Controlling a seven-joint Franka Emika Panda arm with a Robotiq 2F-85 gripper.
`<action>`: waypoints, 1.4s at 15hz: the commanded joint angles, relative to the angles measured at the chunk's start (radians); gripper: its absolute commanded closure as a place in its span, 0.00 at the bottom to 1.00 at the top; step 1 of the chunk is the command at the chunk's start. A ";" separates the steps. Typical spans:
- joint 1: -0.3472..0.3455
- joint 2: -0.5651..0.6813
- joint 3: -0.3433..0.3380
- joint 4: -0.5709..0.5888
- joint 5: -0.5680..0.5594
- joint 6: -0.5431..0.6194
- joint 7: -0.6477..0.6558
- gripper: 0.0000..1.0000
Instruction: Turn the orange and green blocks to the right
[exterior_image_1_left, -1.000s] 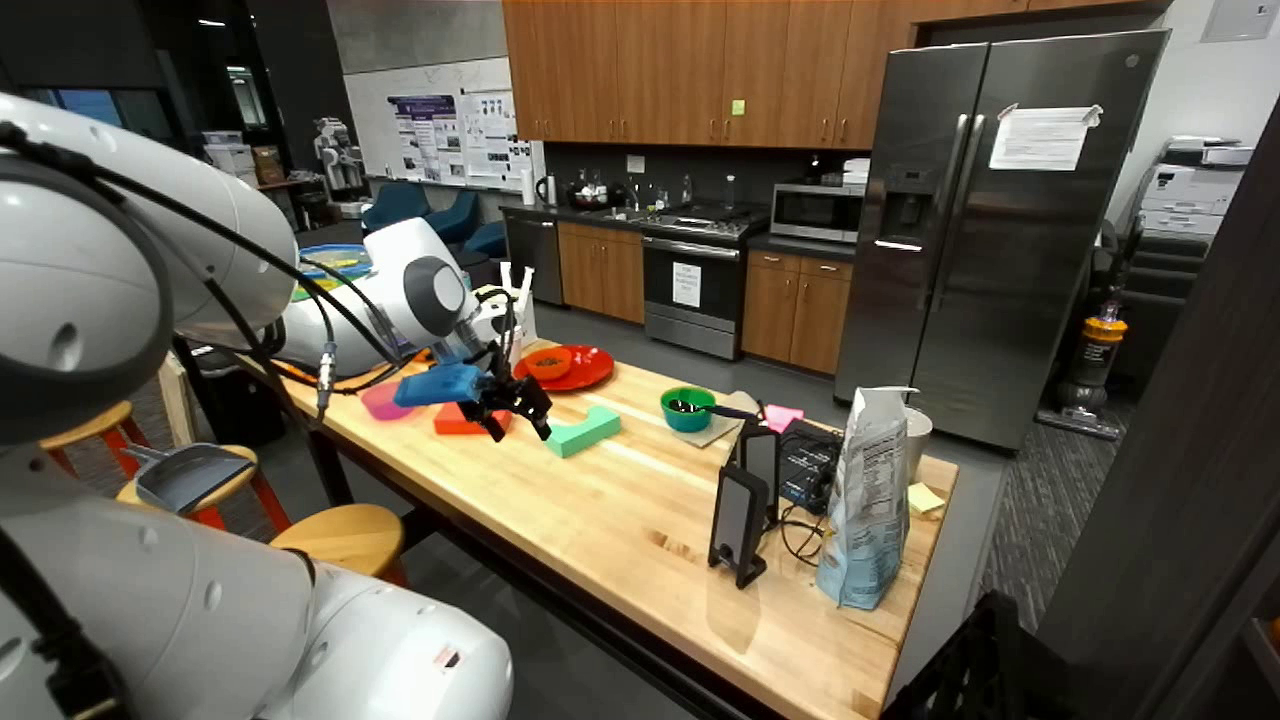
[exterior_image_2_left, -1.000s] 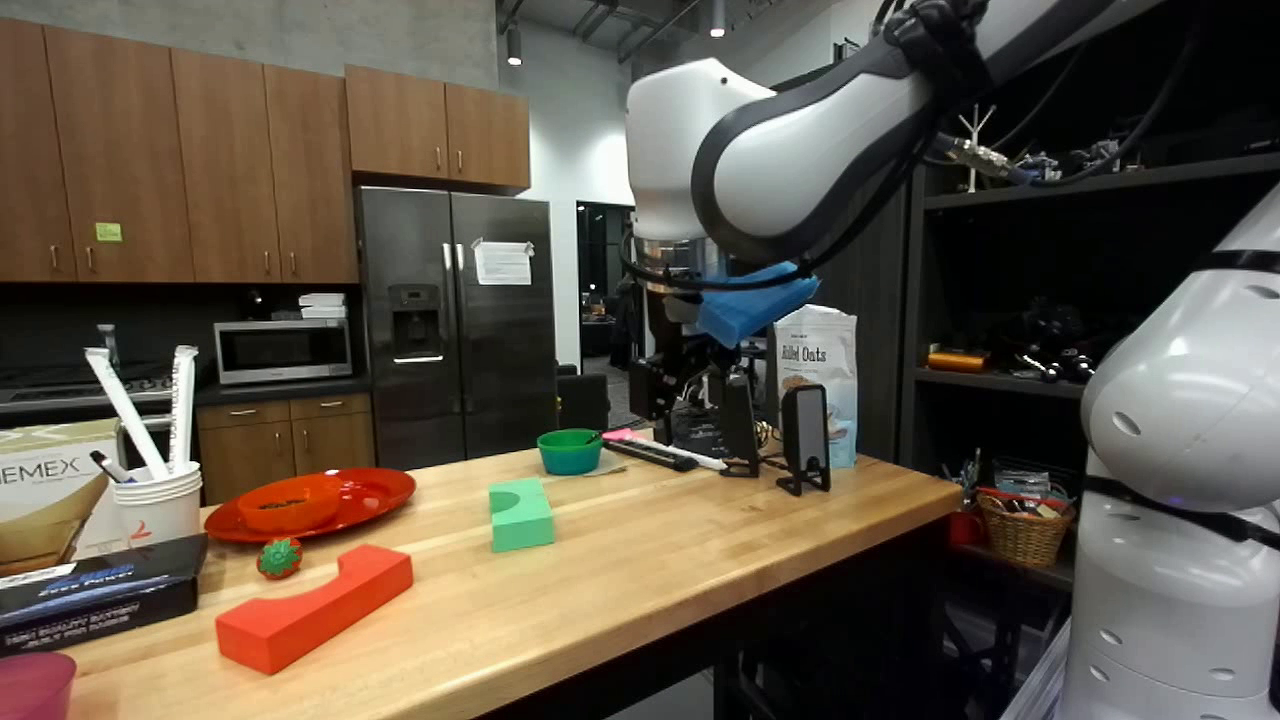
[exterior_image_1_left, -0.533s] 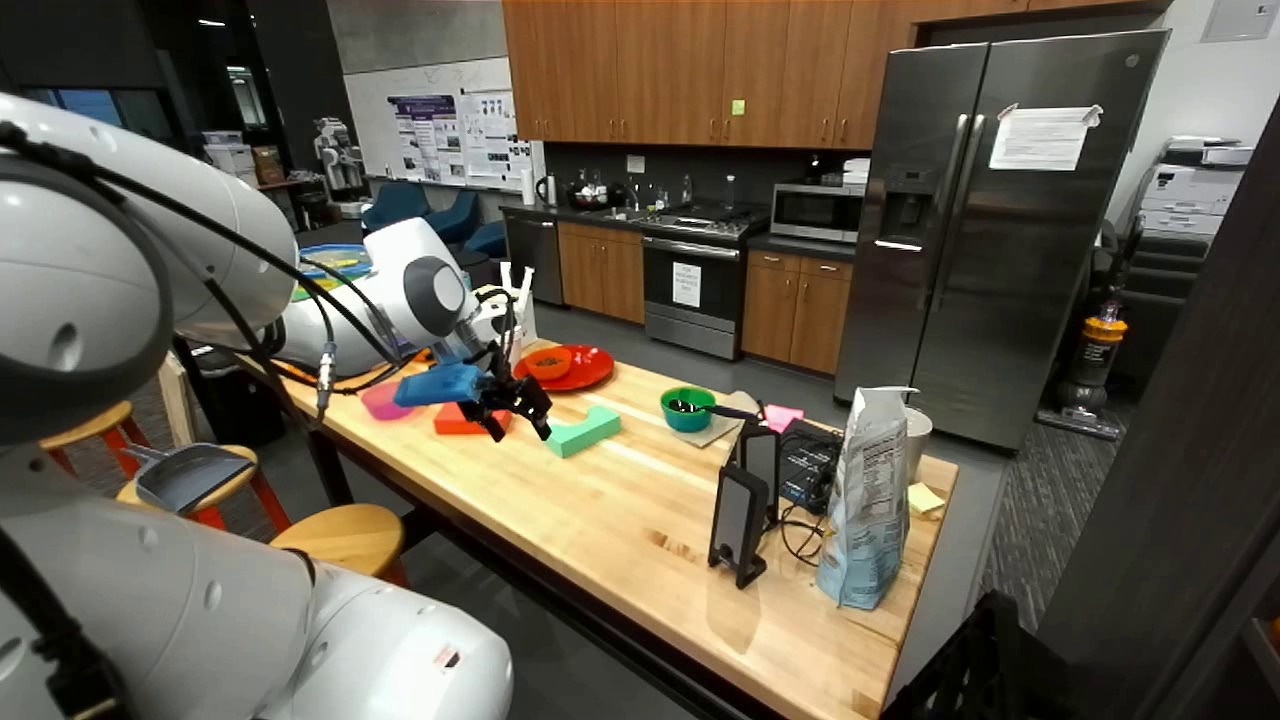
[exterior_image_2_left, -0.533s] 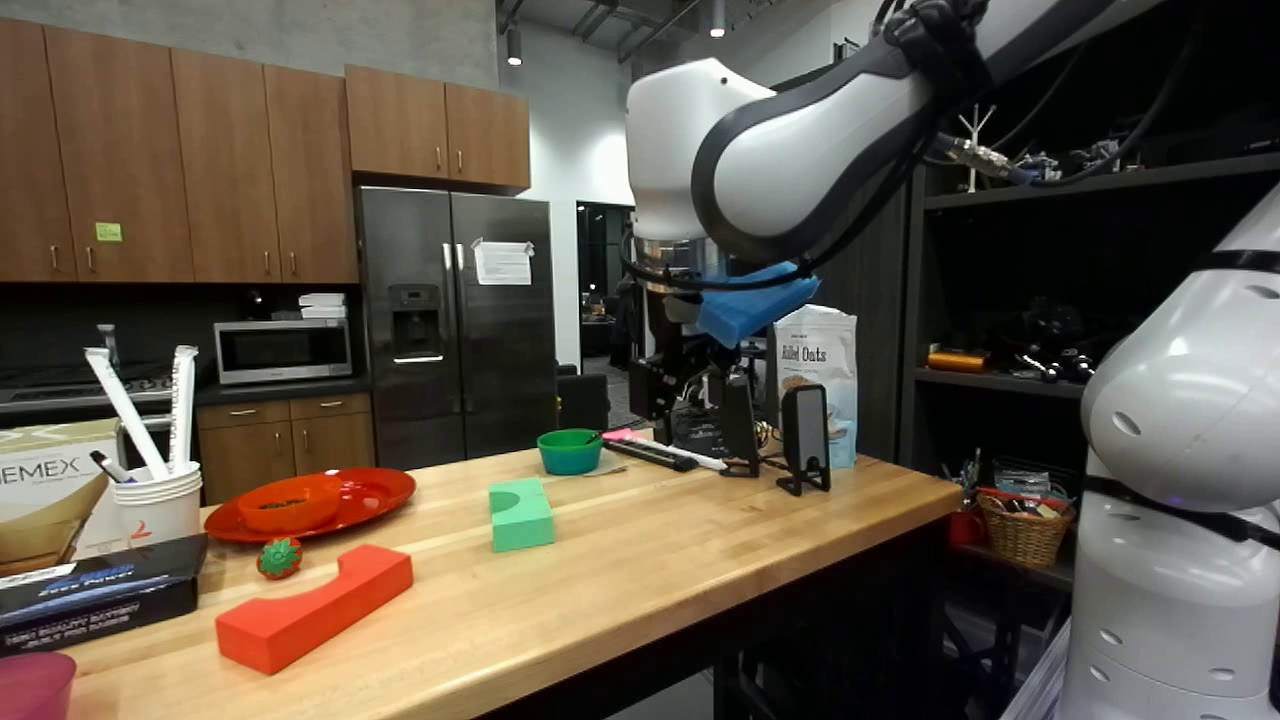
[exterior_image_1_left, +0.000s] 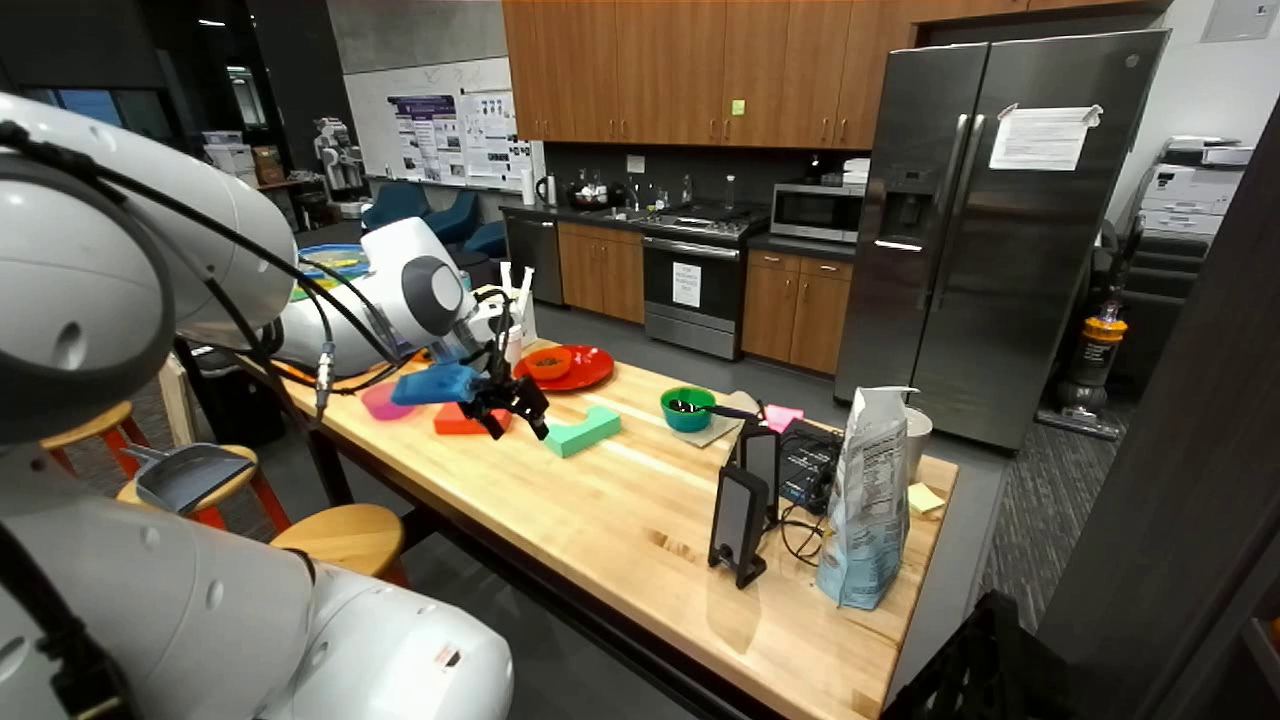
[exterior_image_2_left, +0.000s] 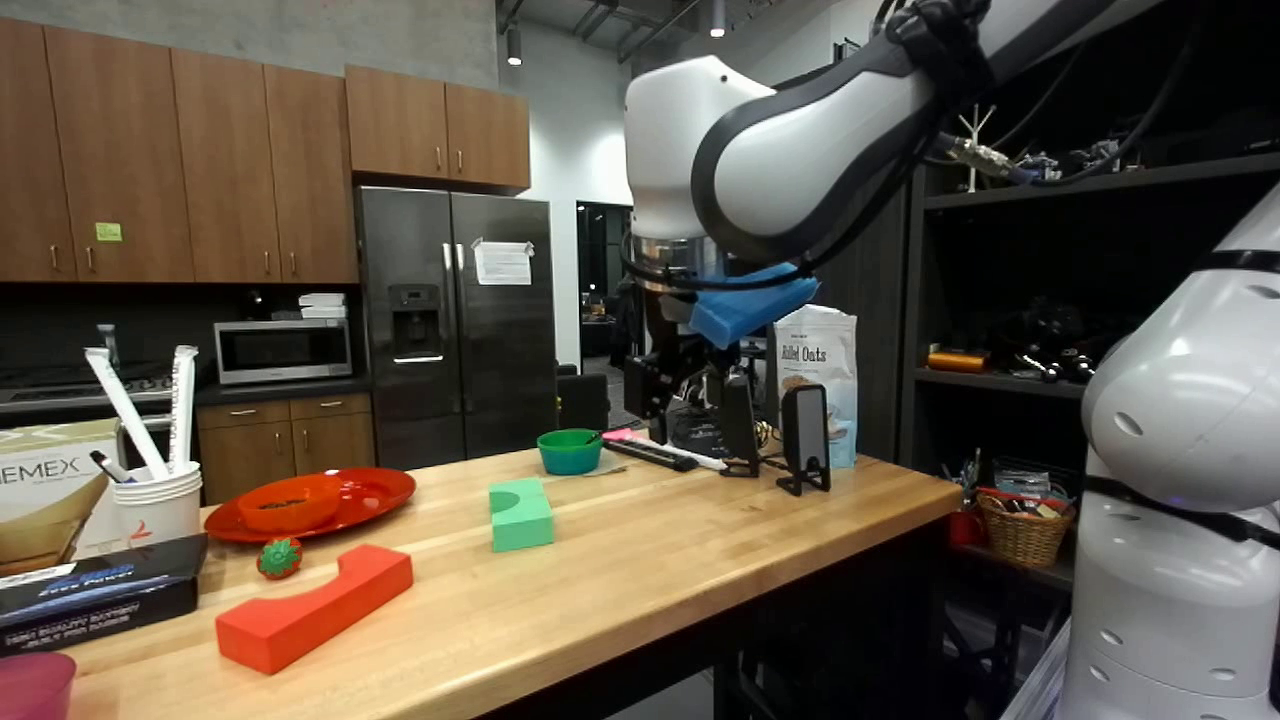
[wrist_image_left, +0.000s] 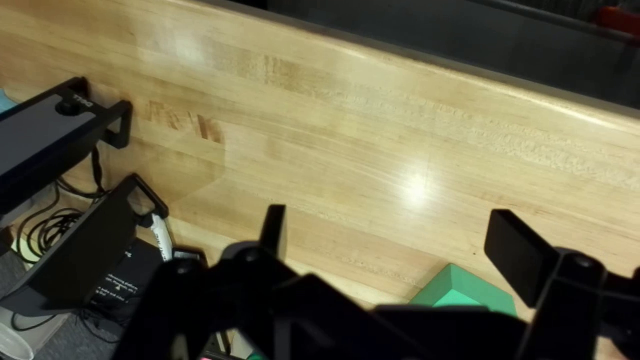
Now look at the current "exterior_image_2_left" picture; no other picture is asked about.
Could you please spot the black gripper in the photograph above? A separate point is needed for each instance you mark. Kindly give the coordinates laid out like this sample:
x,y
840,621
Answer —
x,y
674,341

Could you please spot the green foam block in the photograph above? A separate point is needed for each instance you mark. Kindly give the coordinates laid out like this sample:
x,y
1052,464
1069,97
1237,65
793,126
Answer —
x,y
522,523

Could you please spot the orange foam block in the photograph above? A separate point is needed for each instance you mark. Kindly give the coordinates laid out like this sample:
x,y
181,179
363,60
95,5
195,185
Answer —
x,y
313,611

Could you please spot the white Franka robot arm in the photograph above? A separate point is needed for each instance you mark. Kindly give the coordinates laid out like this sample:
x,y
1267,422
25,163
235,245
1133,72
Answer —
x,y
801,144

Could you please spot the black upright device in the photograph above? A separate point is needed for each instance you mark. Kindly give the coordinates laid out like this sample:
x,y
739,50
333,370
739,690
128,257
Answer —
x,y
743,422

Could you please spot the black pink marker tray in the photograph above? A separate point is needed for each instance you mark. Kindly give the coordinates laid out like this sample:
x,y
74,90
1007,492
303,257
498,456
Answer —
x,y
655,453

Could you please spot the white blue coffee bag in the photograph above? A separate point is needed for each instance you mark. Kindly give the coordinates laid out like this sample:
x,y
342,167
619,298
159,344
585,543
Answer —
x,y
823,355

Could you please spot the green bowl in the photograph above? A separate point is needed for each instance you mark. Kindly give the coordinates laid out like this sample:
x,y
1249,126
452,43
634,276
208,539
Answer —
x,y
568,453

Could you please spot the black phone on stand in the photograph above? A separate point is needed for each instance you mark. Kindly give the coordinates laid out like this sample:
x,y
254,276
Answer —
x,y
805,434

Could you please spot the paper sheet on refrigerator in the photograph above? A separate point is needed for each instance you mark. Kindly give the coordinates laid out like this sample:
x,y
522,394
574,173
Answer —
x,y
500,260

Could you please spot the stainless steel refrigerator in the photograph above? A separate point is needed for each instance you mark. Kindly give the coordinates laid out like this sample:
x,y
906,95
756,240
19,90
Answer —
x,y
452,344

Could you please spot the black shelf unit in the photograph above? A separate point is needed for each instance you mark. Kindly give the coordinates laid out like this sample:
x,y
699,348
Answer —
x,y
1015,267

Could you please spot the red plate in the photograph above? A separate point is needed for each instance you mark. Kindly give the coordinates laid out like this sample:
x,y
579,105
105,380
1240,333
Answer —
x,y
342,502

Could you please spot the silver microwave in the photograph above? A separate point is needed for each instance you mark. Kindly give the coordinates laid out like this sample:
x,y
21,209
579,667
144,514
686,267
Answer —
x,y
283,355

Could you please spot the wicker basket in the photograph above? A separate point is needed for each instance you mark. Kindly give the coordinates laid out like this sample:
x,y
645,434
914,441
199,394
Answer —
x,y
1024,534

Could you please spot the toy strawberry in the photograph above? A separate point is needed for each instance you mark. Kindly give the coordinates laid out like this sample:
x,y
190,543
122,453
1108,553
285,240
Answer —
x,y
279,557

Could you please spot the short white stick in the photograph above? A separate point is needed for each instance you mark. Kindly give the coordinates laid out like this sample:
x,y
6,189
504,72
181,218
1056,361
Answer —
x,y
181,401

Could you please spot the brown upper cabinets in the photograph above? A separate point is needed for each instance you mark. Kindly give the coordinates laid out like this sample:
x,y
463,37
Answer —
x,y
203,163

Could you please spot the green sticky note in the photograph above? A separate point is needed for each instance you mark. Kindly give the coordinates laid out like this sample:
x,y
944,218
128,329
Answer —
x,y
111,232

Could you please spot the black oven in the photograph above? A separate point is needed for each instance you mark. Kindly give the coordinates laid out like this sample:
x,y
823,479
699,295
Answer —
x,y
65,401

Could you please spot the black flat box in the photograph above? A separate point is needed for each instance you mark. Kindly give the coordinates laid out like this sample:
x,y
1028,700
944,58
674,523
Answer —
x,y
95,594

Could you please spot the Chemex filter box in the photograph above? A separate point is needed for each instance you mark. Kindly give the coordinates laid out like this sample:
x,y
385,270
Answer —
x,y
46,492

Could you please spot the pink cup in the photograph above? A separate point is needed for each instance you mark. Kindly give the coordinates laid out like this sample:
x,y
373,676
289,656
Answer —
x,y
34,684

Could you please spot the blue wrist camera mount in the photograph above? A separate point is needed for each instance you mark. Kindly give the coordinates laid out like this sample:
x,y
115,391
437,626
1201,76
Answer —
x,y
747,310

